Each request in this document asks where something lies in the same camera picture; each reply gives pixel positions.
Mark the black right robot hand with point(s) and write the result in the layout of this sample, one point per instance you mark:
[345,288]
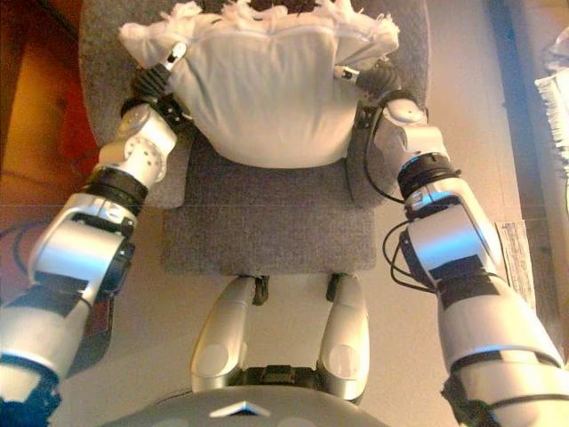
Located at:
[382,80]

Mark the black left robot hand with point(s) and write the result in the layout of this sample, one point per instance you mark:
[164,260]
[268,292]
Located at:
[151,82]

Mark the white fringed cushion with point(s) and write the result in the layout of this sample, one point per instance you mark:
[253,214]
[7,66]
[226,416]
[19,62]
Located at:
[266,89]

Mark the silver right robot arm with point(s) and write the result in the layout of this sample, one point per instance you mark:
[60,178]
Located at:
[453,240]

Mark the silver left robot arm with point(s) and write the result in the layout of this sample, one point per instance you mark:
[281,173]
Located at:
[80,249]

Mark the glossy brown wardrobe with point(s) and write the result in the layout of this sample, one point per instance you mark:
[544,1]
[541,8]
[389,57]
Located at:
[35,89]

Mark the cream fringed bed throw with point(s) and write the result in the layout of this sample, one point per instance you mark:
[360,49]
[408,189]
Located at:
[555,111]

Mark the grey fabric armchair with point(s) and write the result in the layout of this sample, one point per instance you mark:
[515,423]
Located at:
[266,222]

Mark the grey patterned rug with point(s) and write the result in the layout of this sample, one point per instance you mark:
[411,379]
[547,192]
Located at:
[518,258]

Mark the silver right robot leg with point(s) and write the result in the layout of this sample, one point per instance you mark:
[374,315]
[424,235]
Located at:
[344,338]

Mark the silver robot leg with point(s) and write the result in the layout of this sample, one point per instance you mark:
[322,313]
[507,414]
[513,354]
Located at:
[344,338]
[218,338]

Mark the silver left robot leg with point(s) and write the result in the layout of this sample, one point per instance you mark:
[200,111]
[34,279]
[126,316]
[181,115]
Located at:
[218,338]

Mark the grey robot torso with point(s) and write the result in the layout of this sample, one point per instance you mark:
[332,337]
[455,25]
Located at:
[186,409]

